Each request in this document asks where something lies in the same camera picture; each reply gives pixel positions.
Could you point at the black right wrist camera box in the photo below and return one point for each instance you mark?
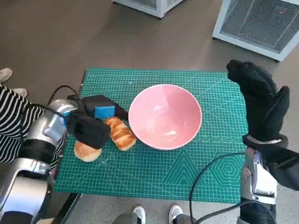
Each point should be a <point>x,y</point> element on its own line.
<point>287,170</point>

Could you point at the beige shoe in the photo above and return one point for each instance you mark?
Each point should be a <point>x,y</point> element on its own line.
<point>19,91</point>
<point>5,74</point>

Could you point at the black left hand blue tape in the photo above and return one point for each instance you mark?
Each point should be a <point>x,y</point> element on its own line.
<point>102,109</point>

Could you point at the green cutting mat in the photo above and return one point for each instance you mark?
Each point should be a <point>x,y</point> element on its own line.
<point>140,172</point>

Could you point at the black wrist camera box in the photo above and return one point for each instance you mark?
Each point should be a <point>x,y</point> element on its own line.
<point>287,170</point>
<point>91,133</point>

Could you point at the grey leg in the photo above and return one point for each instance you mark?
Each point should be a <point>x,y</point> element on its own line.
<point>126,219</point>
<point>185,219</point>

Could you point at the person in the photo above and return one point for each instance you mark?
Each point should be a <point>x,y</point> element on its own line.
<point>14,112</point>

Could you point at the large white mesh cabinet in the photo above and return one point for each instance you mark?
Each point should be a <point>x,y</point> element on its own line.
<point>257,23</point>

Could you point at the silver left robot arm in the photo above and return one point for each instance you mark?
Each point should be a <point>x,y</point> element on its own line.
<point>53,121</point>

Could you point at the round bread bun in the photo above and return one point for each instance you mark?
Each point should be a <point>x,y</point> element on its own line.
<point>86,154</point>

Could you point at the pink bowl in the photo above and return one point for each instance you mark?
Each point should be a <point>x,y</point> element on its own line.
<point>163,116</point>

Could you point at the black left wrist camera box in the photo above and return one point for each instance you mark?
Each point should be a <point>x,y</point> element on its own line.
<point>91,133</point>

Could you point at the braided bread loaf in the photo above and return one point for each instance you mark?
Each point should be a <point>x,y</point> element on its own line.
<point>121,137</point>

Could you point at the white shoe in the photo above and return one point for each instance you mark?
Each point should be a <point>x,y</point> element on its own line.
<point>175,212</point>
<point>139,213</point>

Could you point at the black knitted gloved right hand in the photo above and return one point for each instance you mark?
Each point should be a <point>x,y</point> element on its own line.
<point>264,105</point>

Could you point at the small white mesh cabinet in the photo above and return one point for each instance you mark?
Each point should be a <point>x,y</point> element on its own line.
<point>161,7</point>

